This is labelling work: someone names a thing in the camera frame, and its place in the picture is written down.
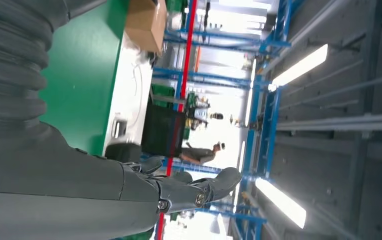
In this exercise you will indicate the ceiling strip light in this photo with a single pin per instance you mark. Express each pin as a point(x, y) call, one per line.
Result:
point(280, 202)
point(300, 66)

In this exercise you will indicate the green table mat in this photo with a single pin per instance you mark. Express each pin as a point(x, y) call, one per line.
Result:
point(81, 76)

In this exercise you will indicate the red rack beam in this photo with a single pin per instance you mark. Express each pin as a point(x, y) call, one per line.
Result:
point(188, 49)

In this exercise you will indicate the background person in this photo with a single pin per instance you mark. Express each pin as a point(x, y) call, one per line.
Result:
point(199, 155)

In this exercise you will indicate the blue shelf rack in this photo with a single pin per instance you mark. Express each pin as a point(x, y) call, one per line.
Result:
point(267, 132)

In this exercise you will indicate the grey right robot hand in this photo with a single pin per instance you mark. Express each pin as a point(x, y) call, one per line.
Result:
point(62, 195)

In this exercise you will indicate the cardboard box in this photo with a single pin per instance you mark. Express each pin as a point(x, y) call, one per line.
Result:
point(146, 23)

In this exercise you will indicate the white table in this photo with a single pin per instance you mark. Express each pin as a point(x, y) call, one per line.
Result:
point(128, 89)

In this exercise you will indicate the green plastic crate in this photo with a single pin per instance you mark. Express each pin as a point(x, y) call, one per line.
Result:
point(176, 5)

